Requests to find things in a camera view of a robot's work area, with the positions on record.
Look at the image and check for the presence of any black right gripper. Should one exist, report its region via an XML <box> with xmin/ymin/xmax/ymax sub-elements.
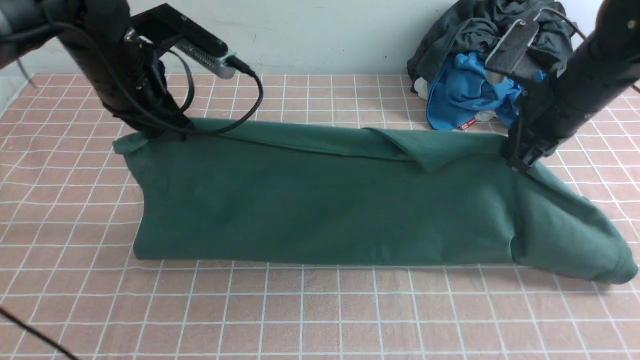
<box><xmin>502</xmin><ymin>85</ymin><xmax>570</xmax><ymax>174</ymax></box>

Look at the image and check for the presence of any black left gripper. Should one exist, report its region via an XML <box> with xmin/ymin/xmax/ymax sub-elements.
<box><xmin>100</xmin><ymin>60</ymin><xmax>194</xmax><ymax>138</ymax></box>

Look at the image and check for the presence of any green long-sleeved shirt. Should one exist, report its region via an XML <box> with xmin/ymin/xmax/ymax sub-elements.
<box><xmin>113</xmin><ymin>121</ymin><xmax>638</xmax><ymax>284</ymax></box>

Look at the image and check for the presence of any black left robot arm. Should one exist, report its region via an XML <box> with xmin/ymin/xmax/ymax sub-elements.
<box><xmin>1</xmin><ymin>0</ymin><xmax>194</xmax><ymax>138</ymax></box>

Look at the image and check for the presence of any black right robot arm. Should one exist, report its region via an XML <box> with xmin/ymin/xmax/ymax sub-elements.
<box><xmin>485</xmin><ymin>0</ymin><xmax>640</xmax><ymax>173</ymax></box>

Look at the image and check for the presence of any blue crumpled garment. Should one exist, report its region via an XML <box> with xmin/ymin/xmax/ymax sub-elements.
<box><xmin>426</xmin><ymin>52</ymin><xmax>524</xmax><ymax>132</ymax></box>

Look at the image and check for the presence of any pink checkered tablecloth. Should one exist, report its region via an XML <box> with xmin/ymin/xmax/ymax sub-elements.
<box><xmin>0</xmin><ymin>74</ymin><xmax>639</xmax><ymax>360</ymax></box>

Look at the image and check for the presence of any dark grey crumpled garment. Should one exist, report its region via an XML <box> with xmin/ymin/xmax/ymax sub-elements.
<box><xmin>406</xmin><ymin>0</ymin><xmax>584</xmax><ymax>94</ymax></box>

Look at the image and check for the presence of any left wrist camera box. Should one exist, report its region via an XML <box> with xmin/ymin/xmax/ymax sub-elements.
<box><xmin>130</xmin><ymin>3</ymin><xmax>236</xmax><ymax>79</ymax></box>

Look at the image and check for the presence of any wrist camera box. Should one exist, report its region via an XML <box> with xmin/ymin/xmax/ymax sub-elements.
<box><xmin>484</xmin><ymin>18</ymin><xmax>540</xmax><ymax>85</ymax></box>
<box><xmin>130</xmin><ymin>3</ymin><xmax>236</xmax><ymax>79</ymax></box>

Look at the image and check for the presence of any black camera cable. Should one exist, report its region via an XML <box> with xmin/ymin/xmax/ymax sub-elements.
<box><xmin>135</xmin><ymin>45</ymin><xmax>265</xmax><ymax>141</ymax></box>

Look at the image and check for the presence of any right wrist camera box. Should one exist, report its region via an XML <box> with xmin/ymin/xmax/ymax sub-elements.
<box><xmin>484</xmin><ymin>18</ymin><xmax>540</xmax><ymax>85</ymax></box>

